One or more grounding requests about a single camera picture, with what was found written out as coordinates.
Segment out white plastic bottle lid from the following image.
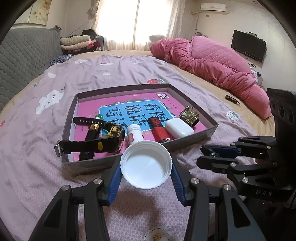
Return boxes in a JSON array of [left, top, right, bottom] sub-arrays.
[[120, 141, 173, 189]]

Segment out black yellow wristwatch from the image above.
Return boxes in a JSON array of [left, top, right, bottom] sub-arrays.
[[54, 116, 125, 161]]

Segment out red black lighter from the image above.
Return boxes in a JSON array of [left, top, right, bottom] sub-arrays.
[[148, 117, 175, 144]]

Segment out white earbuds case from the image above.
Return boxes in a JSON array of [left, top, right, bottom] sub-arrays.
[[165, 118, 195, 138]]

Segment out dark cardboard box tray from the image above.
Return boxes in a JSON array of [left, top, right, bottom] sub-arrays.
[[60, 82, 219, 173]]

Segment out gold metal bottle cap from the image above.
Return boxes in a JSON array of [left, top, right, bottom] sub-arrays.
[[179, 106, 200, 128]]

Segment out small black rectangular object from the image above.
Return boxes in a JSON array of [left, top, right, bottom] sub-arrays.
[[225, 95, 240, 105]]

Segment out small white pill bottle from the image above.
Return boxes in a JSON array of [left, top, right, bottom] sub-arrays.
[[127, 124, 144, 146]]

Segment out pink blue book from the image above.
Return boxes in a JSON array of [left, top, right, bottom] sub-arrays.
[[73, 89, 191, 141]]

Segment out purple patterned bed sheet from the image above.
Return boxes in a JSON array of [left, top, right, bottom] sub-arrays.
[[1, 55, 256, 240]]

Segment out pink quilted duvet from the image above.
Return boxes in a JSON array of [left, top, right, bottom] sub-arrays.
[[150, 36, 271, 120]]

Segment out folded clothes pile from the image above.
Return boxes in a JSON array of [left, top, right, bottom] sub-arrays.
[[60, 29, 105, 56]]

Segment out white air conditioner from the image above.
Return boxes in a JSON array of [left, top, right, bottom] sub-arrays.
[[200, 3, 228, 13]]

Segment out white window curtains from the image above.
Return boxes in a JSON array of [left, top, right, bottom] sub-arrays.
[[94, 0, 186, 51]]

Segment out grey quilted headboard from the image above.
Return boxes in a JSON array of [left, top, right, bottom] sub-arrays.
[[1, 26, 63, 109]]

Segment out black wall television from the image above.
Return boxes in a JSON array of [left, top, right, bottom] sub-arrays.
[[231, 30, 266, 62]]

